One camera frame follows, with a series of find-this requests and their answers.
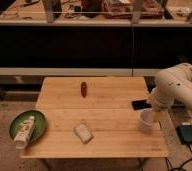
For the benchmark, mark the wooden folding table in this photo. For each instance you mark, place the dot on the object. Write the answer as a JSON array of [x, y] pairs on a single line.
[[106, 111]]

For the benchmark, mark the white plastic bottle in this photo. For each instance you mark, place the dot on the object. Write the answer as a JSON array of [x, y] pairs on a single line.
[[24, 133]]

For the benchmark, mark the black smartphone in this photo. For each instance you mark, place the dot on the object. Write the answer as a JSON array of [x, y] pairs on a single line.
[[140, 104]]

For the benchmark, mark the green plate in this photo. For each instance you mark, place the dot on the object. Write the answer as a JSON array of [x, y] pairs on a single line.
[[40, 124]]

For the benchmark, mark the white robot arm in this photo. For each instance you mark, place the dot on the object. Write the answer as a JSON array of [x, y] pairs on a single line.
[[174, 83]]

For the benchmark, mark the red chili pepper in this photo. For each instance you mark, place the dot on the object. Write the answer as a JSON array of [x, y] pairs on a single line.
[[84, 89]]

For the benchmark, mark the long metal shelf bench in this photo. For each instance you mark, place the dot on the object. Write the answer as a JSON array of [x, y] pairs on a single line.
[[32, 46]]

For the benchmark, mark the white ceramic cup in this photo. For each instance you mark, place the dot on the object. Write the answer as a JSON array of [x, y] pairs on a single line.
[[147, 122]]

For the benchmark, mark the black power adapter box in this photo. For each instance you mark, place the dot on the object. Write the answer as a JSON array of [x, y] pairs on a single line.
[[184, 133]]

